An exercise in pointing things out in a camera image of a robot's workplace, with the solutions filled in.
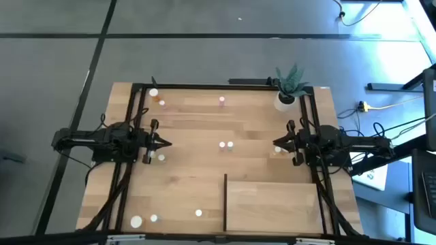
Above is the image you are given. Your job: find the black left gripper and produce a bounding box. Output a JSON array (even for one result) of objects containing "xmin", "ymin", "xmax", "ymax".
[{"xmin": 141, "ymin": 118, "xmax": 173, "ymax": 165}]

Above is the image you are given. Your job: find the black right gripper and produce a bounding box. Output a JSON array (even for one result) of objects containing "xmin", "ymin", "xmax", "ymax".
[{"xmin": 272, "ymin": 119, "xmax": 307, "ymax": 167}]

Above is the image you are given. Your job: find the large white cap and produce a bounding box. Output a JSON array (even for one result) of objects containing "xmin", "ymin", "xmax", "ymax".
[{"xmin": 129, "ymin": 215, "xmax": 146, "ymax": 229}]

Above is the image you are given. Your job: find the green plant in white pot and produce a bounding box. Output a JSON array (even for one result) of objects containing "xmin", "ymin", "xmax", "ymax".
[{"xmin": 273, "ymin": 63, "xmax": 310, "ymax": 113}]

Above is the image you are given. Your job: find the black bar behind table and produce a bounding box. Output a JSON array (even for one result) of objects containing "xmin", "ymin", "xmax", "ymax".
[{"xmin": 228, "ymin": 78, "xmax": 279, "ymax": 86}]

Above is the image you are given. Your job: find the white sheet with blue logo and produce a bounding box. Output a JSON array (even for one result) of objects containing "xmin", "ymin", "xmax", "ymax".
[{"xmin": 352, "ymin": 162, "xmax": 389, "ymax": 191}]

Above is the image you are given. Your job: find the black desk leg bar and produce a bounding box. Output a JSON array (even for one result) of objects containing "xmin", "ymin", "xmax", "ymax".
[
  {"xmin": 367, "ymin": 73, "xmax": 426, "ymax": 93},
  {"xmin": 350, "ymin": 134, "xmax": 430, "ymax": 176}
]

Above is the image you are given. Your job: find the black monitor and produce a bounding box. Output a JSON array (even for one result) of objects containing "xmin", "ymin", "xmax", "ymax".
[{"xmin": 422, "ymin": 67, "xmax": 436, "ymax": 152}]

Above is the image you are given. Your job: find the black laptop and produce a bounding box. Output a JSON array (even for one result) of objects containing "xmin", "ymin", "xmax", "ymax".
[{"xmin": 410, "ymin": 148, "xmax": 436, "ymax": 236}]

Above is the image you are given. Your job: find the wooden shelf with black frame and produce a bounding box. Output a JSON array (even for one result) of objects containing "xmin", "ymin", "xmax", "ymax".
[{"xmin": 222, "ymin": 173, "xmax": 324, "ymax": 235}]

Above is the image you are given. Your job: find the black cable bundle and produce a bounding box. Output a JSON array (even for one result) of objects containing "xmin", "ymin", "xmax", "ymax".
[
  {"xmin": 81, "ymin": 162, "xmax": 134, "ymax": 232},
  {"xmin": 313, "ymin": 166, "xmax": 364, "ymax": 238}
]

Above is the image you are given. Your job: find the yellow power cable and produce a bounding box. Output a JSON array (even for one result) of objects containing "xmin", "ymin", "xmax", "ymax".
[{"xmin": 368, "ymin": 95, "xmax": 425, "ymax": 111}]

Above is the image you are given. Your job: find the aluminium frame bar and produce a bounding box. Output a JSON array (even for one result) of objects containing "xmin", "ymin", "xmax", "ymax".
[{"xmin": 105, "ymin": 233, "xmax": 337, "ymax": 245}]

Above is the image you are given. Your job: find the black floor cable with plug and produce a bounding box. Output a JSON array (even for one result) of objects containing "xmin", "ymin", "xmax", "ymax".
[{"xmin": 332, "ymin": 0, "xmax": 384, "ymax": 27}]

